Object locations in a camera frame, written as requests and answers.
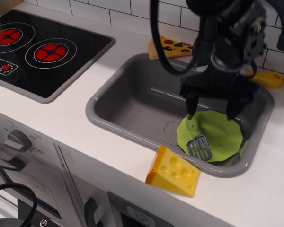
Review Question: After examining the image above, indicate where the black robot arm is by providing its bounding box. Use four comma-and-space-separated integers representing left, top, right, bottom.
180, 0, 266, 119

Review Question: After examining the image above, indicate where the yellow handled toy knife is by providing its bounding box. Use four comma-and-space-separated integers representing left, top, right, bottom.
196, 66, 284, 89

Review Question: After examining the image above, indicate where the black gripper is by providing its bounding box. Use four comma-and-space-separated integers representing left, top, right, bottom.
180, 58, 259, 120

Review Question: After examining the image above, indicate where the dark grey dishwasher handle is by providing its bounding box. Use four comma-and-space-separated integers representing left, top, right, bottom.
84, 198, 104, 227

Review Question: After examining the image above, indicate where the black cable lower left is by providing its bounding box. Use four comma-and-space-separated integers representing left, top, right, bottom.
0, 183, 37, 227

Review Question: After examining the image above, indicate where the black toy stove top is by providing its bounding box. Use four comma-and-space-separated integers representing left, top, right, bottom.
0, 10, 115, 104

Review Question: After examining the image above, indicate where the green plate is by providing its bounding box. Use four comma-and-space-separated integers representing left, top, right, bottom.
177, 110, 243, 162

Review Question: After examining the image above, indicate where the grey oven door handle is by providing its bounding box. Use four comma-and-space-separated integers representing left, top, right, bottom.
0, 145, 30, 172

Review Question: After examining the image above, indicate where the yellow cheese wedge toy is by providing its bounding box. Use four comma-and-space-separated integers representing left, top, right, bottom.
145, 145, 201, 197

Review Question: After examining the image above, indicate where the black braided cable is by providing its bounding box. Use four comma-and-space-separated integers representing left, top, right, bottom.
149, 0, 204, 76

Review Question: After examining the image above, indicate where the grey sink basin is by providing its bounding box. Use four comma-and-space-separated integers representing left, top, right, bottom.
86, 53, 274, 178

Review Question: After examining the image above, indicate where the green handled grey spatula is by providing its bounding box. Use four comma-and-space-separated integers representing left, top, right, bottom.
185, 114, 212, 161

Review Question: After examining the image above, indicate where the grey oven knob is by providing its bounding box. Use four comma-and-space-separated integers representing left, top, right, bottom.
3, 130, 32, 152

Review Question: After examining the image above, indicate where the toy pizza slice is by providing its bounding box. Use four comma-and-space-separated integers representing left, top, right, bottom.
148, 36, 193, 60

